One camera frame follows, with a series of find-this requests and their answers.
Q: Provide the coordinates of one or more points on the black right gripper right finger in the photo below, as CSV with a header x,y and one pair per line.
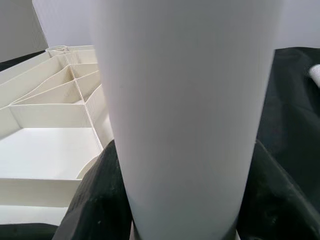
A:
x,y
275,205

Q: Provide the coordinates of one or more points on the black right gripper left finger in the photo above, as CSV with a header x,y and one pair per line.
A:
x,y
100,200

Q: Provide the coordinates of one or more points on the white plastic table top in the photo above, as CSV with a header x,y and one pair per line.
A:
x,y
45,150

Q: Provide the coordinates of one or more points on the white plastic table leg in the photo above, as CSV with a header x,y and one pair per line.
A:
x,y
182,100
315,73

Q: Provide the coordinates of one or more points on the black cloth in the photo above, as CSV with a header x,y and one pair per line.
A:
x,y
290,112

